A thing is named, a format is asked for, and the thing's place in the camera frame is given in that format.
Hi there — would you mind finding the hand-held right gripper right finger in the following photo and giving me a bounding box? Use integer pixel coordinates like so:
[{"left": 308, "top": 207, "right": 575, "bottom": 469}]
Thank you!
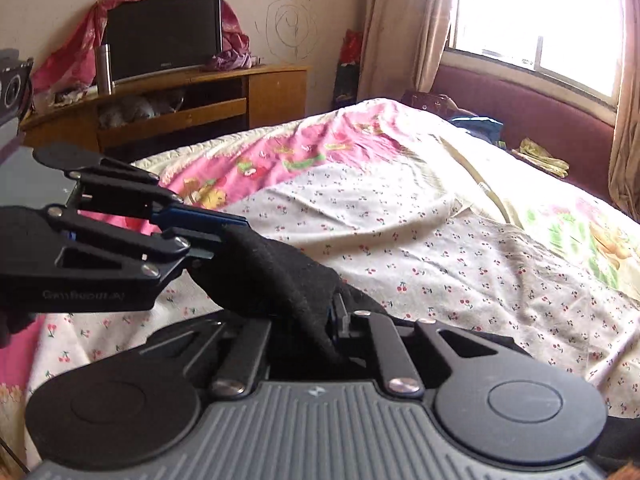
[{"left": 329, "top": 296, "right": 522, "bottom": 397}]

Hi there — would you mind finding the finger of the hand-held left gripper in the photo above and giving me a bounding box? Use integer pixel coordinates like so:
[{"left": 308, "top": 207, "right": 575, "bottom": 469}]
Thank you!
[
  {"left": 72, "top": 156, "right": 249, "bottom": 235},
  {"left": 44, "top": 204, "right": 217, "bottom": 290}
]

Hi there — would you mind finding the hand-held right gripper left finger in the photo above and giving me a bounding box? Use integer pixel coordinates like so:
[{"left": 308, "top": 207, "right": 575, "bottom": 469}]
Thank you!
[{"left": 140, "top": 317, "right": 275, "bottom": 397}]

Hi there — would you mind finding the black sock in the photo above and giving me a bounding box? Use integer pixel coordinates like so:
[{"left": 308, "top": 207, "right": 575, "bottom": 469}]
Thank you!
[{"left": 192, "top": 224, "right": 521, "bottom": 368}]

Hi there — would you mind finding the cherry print bed sheet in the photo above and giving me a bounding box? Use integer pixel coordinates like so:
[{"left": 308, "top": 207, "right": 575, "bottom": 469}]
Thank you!
[
  {"left": 0, "top": 97, "right": 640, "bottom": 463},
  {"left": 27, "top": 164, "right": 640, "bottom": 467}
]

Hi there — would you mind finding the grey cloth bundle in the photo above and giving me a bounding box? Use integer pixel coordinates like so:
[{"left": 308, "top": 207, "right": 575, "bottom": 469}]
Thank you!
[{"left": 97, "top": 89, "right": 187, "bottom": 129}]

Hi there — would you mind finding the wooden television cabinet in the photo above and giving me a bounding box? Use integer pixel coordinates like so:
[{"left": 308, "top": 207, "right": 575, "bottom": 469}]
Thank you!
[{"left": 20, "top": 63, "right": 309, "bottom": 162}]

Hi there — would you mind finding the purple cloth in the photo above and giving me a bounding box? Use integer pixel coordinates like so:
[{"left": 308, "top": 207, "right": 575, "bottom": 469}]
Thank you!
[{"left": 203, "top": 49, "right": 257, "bottom": 72}]

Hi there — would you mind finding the steel thermos bottle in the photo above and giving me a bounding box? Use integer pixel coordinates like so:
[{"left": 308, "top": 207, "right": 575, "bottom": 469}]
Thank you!
[{"left": 94, "top": 43, "right": 115, "bottom": 95}]

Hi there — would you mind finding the black television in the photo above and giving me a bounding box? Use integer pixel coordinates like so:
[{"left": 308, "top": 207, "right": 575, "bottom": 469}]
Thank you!
[{"left": 103, "top": 0, "right": 224, "bottom": 84}]

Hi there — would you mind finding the dark bag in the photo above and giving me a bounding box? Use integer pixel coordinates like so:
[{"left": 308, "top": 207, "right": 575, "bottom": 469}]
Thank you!
[{"left": 333, "top": 62, "right": 362, "bottom": 109}]

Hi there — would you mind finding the black speaker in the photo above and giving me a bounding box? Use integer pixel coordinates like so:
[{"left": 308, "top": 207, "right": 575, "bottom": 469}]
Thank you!
[{"left": 0, "top": 48, "right": 35, "bottom": 122}]

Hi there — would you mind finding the red bag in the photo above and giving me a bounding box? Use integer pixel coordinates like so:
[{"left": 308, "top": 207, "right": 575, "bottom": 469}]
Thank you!
[{"left": 341, "top": 28, "right": 364, "bottom": 67}]

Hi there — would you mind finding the blue garment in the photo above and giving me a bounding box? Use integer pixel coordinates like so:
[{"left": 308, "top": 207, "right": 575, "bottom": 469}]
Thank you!
[{"left": 449, "top": 114, "right": 504, "bottom": 147}]

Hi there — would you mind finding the dark patterned cloth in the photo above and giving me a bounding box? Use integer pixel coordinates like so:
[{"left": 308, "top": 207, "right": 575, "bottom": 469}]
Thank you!
[{"left": 402, "top": 89, "right": 454, "bottom": 117}]

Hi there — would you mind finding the yellow green cloth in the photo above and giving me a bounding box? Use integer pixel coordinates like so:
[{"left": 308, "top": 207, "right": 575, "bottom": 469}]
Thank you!
[{"left": 510, "top": 137, "right": 571, "bottom": 177}]

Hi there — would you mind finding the beige curtain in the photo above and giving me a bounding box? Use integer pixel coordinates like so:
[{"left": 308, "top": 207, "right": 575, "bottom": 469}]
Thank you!
[
  {"left": 607, "top": 0, "right": 640, "bottom": 222},
  {"left": 357, "top": 0, "right": 462, "bottom": 107}
]

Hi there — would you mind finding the maroon bed headboard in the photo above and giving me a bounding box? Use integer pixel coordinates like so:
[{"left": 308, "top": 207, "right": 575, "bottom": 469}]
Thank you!
[{"left": 429, "top": 62, "right": 622, "bottom": 202}]

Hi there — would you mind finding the window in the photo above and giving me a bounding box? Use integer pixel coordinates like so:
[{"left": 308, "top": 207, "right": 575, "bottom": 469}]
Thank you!
[{"left": 444, "top": 0, "right": 627, "bottom": 107}]

